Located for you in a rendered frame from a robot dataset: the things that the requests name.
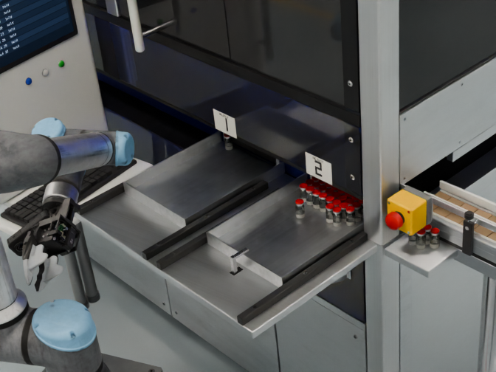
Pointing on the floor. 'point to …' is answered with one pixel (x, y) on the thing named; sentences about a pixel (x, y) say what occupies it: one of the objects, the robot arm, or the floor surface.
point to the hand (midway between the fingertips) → (32, 283)
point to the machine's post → (380, 174)
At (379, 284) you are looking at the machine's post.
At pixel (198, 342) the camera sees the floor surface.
